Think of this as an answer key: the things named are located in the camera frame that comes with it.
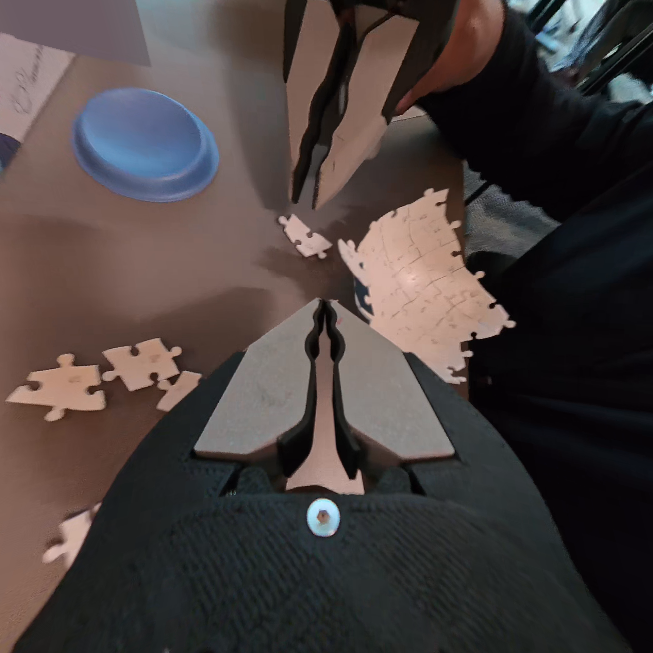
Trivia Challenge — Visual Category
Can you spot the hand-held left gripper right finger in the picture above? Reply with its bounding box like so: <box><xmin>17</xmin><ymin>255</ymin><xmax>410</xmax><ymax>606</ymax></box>
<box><xmin>325</xmin><ymin>299</ymin><xmax>456</xmax><ymax>480</ymax></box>

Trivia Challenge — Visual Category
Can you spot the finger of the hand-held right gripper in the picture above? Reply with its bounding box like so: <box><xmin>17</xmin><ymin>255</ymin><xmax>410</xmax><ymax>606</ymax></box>
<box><xmin>286</xmin><ymin>0</ymin><xmax>355</xmax><ymax>204</ymax></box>
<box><xmin>311</xmin><ymin>13</ymin><xmax>414</xmax><ymax>211</ymax></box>

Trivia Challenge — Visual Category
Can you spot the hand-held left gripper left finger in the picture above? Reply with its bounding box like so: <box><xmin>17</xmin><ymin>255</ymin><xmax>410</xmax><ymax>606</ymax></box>
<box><xmin>193</xmin><ymin>297</ymin><xmax>326</xmax><ymax>479</ymax></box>

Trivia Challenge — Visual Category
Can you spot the partly built white puzzle ball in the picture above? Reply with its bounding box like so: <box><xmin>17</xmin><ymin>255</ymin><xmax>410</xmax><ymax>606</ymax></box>
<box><xmin>337</xmin><ymin>188</ymin><xmax>517</xmax><ymax>386</ymax></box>

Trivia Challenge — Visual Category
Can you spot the white puzzle piece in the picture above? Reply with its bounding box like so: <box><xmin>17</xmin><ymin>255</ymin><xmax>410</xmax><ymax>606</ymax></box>
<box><xmin>5</xmin><ymin>353</ymin><xmax>108</xmax><ymax>422</ymax></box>
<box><xmin>42</xmin><ymin>502</ymin><xmax>103</xmax><ymax>571</ymax></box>
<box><xmin>101</xmin><ymin>337</ymin><xmax>183</xmax><ymax>393</ymax></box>
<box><xmin>155</xmin><ymin>370</ymin><xmax>203</xmax><ymax>413</ymax></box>
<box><xmin>278</xmin><ymin>213</ymin><xmax>334</xmax><ymax>260</ymax></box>

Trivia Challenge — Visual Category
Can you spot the printed cardboard puzzle box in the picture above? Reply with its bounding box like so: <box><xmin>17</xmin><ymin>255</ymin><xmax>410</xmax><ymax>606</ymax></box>
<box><xmin>0</xmin><ymin>32</ymin><xmax>77</xmax><ymax>174</ymax></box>

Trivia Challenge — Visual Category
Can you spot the person's right hand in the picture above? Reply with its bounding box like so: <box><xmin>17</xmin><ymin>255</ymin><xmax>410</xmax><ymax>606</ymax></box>
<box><xmin>395</xmin><ymin>0</ymin><xmax>506</xmax><ymax>115</ymax></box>

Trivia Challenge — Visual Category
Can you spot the blue round plastic dish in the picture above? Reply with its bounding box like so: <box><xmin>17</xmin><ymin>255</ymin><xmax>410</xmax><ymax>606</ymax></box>
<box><xmin>70</xmin><ymin>87</ymin><xmax>220</xmax><ymax>203</ymax></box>

